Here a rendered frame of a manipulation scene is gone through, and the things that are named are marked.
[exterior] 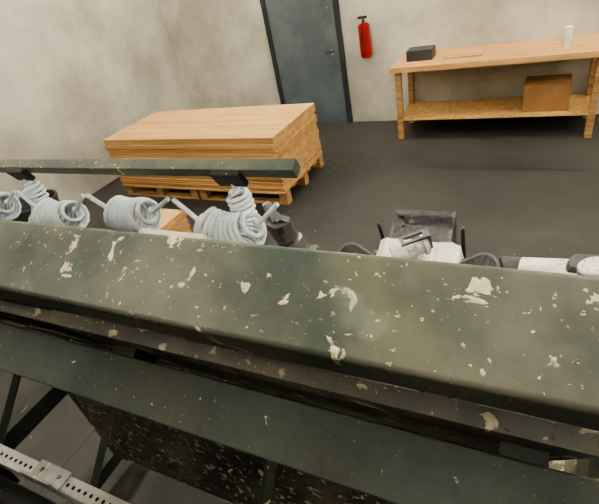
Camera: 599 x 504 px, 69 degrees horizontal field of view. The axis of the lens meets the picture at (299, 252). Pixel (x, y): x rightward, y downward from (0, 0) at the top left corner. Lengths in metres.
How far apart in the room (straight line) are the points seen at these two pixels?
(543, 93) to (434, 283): 5.37
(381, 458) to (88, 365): 0.51
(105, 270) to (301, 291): 0.25
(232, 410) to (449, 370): 0.37
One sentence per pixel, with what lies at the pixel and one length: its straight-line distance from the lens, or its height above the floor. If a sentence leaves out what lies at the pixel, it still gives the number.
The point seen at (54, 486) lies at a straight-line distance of 1.67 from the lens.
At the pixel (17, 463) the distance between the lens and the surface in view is 1.83.
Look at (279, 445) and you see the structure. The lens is 0.62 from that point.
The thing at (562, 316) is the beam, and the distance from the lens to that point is 0.38.
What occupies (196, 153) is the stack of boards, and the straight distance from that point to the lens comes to 5.13.
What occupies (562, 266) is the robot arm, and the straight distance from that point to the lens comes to 1.35.
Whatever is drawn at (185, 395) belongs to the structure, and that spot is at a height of 1.70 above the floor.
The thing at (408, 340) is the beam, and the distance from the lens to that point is 0.37.
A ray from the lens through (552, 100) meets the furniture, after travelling 5.74.
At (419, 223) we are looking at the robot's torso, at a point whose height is 1.40.
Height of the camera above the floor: 2.20
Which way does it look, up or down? 34 degrees down
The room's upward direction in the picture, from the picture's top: 13 degrees counter-clockwise
